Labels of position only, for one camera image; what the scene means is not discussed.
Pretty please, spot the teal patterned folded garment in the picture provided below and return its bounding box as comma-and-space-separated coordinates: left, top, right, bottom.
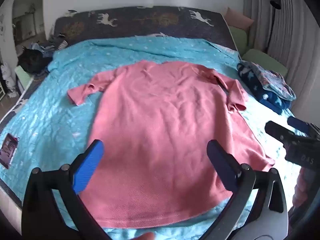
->
250, 62, 297, 102

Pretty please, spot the black bag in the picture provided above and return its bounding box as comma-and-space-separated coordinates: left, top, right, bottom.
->
17, 49, 52, 75

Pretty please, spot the small green cushion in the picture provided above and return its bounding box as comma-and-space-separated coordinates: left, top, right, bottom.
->
229, 26, 250, 55

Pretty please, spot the grey curtain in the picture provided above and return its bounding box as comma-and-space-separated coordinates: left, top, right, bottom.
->
244, 0, 320, 120

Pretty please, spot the light green mat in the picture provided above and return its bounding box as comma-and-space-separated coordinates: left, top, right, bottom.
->
15, 66, 34, 92

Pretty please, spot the black floor lamp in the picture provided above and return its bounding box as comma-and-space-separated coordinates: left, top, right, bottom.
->
265, 0, 282, 54

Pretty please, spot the turquoise star quilt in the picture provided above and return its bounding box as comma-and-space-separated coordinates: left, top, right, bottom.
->
0, 36, 308, 240

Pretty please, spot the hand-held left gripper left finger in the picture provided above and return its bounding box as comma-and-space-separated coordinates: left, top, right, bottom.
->
21, 139, 118, 240

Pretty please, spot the person's right forearm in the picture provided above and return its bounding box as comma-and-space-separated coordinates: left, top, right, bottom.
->
292, 166, 315, 208

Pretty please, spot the pink pillow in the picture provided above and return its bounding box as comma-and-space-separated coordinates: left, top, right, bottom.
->
224, 7, 255, 30

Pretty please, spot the pile of striped clothes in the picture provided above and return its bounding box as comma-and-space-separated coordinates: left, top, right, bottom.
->
30, 34, 68, 55

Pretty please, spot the dark deer print bed sheet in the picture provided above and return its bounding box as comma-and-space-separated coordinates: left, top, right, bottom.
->
54, 5, 240, 55

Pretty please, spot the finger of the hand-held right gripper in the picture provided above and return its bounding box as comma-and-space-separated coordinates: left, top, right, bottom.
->
265, 121, 300, 143
287, 117, 317, 137

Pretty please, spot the navy star fleece garment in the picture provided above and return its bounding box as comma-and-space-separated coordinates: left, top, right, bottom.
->
236, 61, 292, 114

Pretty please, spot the pink long-sleeved shirt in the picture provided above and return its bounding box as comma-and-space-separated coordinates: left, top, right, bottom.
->
67, 60, 275, 229

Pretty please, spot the small picture card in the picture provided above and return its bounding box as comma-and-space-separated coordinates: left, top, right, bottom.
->
0, 133, 20, 167

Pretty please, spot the person's left hand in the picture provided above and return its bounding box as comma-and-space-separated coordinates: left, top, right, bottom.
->
134, 232, 157, 240

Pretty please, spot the large green cushion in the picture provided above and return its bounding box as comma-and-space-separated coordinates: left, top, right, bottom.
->
242, 49, 288, 77

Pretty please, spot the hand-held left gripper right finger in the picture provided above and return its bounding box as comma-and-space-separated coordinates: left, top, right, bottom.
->
197, 140, 288, 240

